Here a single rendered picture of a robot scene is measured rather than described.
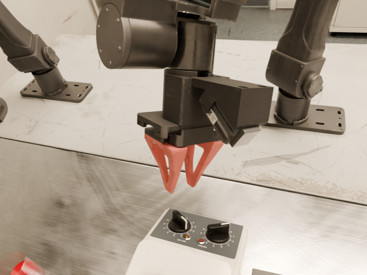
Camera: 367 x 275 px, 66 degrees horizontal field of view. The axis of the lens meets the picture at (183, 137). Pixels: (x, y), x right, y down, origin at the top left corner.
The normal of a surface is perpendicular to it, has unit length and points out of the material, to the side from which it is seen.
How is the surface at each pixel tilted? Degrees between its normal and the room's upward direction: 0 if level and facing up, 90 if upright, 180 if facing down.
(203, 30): 69
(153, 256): 0
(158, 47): 86
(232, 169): 0
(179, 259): 0
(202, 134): 73
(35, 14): 90
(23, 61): 111
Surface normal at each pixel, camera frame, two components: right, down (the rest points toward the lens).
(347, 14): -0.30, 0.73
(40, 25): 0.94, 0.14
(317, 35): 0.56, 0.42
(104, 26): -0.77, 0.15
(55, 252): -0.14, -0.67
